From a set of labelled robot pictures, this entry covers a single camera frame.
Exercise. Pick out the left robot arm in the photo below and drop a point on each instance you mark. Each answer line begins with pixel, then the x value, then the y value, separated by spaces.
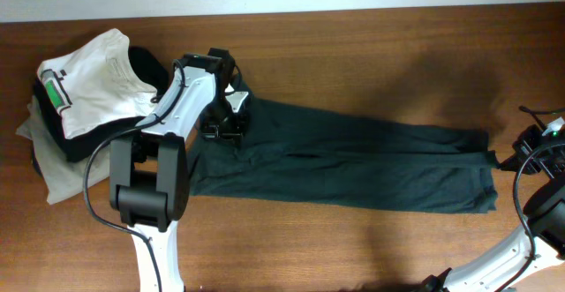
pixel 149 171

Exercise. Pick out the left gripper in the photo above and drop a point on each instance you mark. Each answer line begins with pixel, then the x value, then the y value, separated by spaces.
pixel 222 131

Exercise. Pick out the white folded t-shirt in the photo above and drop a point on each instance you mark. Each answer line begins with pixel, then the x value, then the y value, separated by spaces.
pixel 95 85

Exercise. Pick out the black folded garment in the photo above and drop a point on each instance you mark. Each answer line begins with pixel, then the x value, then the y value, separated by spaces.
pixel 144 65

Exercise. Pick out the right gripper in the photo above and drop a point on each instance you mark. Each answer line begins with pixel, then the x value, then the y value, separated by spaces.
pixel 523 152

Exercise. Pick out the beige folded cloth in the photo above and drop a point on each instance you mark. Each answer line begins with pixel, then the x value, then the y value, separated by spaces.
pixel 64 178

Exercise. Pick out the dark green t-shirt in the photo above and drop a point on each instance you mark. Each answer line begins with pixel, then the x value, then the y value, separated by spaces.
pixel 298 154

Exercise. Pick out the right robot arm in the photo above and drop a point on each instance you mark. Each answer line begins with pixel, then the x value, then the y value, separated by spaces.
pixel 538 242

